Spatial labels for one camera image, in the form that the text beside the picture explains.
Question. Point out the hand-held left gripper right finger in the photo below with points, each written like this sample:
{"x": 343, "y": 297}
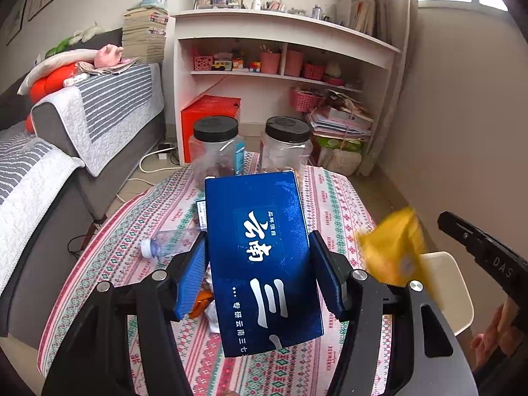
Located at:
{"x": 330, "y": 272}

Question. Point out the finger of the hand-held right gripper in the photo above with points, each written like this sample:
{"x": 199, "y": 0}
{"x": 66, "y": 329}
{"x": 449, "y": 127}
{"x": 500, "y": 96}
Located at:
{"x": 462, "y": 233}

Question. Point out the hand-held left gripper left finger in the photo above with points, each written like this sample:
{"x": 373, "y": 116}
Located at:
{"x": 192, "y": 280}

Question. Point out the white plastic trash bin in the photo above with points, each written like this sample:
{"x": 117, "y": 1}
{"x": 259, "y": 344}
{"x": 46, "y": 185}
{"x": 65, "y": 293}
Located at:
{"x": 449, "y": 288}

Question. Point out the yellow snack packet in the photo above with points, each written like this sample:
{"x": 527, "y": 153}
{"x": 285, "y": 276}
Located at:
{"x": 392, "y": 251}

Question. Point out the dark blue cardboard box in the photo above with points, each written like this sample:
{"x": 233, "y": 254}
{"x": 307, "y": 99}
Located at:
{"x": 264, "y": 255}

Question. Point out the papers on sofa arm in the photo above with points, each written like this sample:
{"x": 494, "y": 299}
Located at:
{"x": 111, "y": 67}

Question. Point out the person's right hand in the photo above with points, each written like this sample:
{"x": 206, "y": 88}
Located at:
{"x": 493, "y": 336}

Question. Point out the orange peel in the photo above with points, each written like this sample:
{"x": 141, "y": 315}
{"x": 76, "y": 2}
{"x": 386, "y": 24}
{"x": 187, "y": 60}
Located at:
{"x": 200, "y": 303}

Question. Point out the crushed clear plastic bottle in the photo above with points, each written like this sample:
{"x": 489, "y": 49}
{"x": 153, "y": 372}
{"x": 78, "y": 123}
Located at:
{"x": 173, "y": 241}

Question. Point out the small white printed box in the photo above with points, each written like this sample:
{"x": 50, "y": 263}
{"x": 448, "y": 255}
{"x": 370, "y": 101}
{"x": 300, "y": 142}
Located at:
{"x": 201, "y": 214}

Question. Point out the white cloth bag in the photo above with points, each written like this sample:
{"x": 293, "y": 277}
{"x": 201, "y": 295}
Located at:
{"x": 338, "y": 161}

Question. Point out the green tissue pack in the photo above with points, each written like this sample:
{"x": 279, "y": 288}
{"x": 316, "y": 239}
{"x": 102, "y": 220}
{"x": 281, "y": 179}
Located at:
{"x": 340, "y": 144}

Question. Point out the plastic jar with blue label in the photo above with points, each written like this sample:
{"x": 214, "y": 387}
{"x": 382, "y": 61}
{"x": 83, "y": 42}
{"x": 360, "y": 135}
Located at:
{"x": 214, "y": 152}

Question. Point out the clear plastic jar black lid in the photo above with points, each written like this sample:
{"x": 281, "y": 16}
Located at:
{"x": 284, "y": 148}

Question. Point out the grey sofa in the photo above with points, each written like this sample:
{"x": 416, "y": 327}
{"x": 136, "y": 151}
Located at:
{"x": 123, "y": 161}

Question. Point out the stack of papers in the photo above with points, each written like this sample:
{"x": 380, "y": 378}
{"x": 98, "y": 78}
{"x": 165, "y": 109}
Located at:
{"x": 342, "y": 119}

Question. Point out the red cardboard box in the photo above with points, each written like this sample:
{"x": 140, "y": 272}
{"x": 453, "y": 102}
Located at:
{"x": 206, "y": 109}

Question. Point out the pink plastic basket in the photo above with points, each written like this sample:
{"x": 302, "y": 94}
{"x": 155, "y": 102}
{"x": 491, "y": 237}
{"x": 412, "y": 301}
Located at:
{"x": 306, "y": 100}

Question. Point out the beige curtain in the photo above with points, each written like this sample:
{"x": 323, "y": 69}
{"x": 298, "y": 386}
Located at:
{"x": 396, "y": 70}

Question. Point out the striped quilted seat cover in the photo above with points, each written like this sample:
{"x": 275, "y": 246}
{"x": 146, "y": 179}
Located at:
{"x": 29, "y": 181}

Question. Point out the striped quilted armrest cover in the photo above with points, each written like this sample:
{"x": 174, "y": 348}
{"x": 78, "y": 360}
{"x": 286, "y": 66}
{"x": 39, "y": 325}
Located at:
{"x": 111, "y": 107}

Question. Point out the small pink basket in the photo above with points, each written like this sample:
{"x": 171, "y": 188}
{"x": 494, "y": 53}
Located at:
{"x": 313, "y": 71}

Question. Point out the pink container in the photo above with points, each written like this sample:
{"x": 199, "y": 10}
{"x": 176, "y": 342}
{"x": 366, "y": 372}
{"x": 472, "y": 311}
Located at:
{"x": 294, "y": 64}

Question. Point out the yellow toy car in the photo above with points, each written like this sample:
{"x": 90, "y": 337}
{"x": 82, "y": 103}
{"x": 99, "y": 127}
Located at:
{"x": 221, "y": 66}

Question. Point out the red patterned cube box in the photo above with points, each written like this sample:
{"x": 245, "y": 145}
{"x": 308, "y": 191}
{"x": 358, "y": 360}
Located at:
{"x": 202, "y": 63}

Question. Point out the pink pen holder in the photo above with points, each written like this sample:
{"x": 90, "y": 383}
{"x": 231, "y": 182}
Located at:
{"x": 270, "y": 62}

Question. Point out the upright books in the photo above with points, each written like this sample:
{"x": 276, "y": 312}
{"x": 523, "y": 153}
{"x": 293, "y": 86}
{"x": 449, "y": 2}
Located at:
{"x": 359, "y": 16}

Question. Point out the pink plush toy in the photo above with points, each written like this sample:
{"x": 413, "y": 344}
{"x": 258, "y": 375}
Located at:
{"x": 106, "y": 55}

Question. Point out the orange pillow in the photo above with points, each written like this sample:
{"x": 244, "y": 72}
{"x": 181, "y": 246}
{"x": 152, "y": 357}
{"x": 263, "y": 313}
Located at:
{"x": 49, "y": 84}

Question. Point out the white shelf unit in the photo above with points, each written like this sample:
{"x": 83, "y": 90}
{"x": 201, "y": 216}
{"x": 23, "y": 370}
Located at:
{"x": 288, "y": 29}

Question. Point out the stack of books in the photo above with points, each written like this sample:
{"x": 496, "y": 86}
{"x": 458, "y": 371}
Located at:
{"x": 144, "y": 37}

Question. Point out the white pillow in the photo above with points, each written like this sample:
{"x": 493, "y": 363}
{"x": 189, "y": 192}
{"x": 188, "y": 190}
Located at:
{"x": 53, "y": 64}

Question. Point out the green plush toy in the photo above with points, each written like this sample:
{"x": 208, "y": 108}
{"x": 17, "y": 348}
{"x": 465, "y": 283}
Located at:
{"x": 58, "y": 47}

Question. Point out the white plush toy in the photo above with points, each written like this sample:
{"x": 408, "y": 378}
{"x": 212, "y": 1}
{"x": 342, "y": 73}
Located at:
{"x": 86, "y": 32}

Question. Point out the small white bottle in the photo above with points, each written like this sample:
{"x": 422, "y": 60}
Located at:
{"x": 257, "y": 2}

